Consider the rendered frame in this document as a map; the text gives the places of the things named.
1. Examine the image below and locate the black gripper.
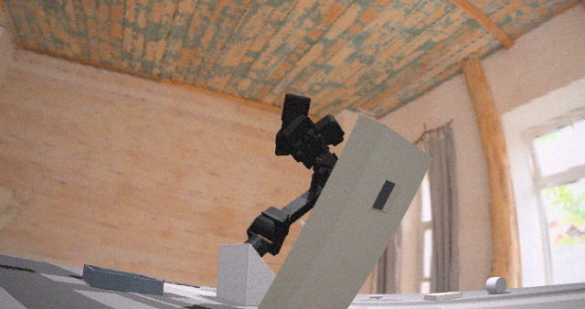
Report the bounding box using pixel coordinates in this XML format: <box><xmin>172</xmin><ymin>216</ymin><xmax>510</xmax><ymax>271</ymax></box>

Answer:
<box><xmin>282</xmin><ymin>115</ymin><xmax>338</xmax><ymax>187</ymax></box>

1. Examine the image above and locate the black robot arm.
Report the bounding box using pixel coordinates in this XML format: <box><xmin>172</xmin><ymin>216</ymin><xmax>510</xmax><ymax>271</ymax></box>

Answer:
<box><xmin>244</xmin><ymin>93</ymin><xmax>345</xmax><ymax>258</ymax></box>

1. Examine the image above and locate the white cylinder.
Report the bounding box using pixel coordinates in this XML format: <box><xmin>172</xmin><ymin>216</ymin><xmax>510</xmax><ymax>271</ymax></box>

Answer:
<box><xmin>485</xmin><ymin>277</ymin><xmax>507</xmax><ymax>293</ymax></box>

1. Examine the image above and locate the beige service panel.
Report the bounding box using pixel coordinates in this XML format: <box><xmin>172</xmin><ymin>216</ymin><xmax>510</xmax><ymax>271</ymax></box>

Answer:
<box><xmin>257</xmin><ymin>114</ymin><xmax>433</xmax><ymax>309</ymax></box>

